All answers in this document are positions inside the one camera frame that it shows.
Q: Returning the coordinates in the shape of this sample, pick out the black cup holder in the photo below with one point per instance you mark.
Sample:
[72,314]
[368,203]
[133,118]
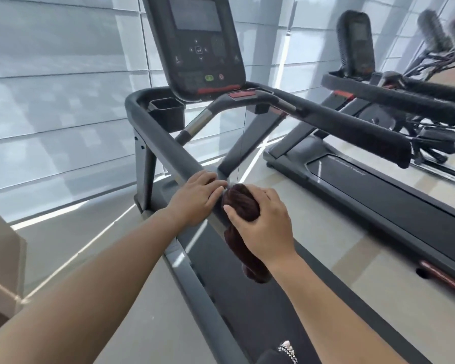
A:
[261,108]
[167,113]

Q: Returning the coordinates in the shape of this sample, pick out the person's left forearm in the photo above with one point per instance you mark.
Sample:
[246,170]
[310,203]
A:
[79,299]

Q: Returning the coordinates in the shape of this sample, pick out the person's right hand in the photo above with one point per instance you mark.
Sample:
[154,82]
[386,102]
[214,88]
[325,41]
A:
[269,231]

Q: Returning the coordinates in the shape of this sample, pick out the black treadmill console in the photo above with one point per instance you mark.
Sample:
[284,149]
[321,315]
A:
[193,56]
[356,45]

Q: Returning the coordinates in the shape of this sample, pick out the person's right forearm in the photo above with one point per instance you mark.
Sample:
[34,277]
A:
[333,318]

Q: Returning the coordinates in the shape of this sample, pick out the person's right foot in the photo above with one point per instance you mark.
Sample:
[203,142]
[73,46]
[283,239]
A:
[287,346]

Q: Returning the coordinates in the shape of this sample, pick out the beige square pillar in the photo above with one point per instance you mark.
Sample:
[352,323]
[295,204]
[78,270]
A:
[2,261]

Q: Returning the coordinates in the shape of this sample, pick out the person's left hand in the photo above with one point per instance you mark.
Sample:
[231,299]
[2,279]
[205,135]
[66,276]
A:
[195,200]

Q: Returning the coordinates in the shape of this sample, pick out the black exercise machine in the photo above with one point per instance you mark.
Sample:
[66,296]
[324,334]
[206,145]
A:
[436,121]

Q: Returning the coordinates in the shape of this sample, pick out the dark brown cleaning cloth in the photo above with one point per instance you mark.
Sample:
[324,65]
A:
[242,208]

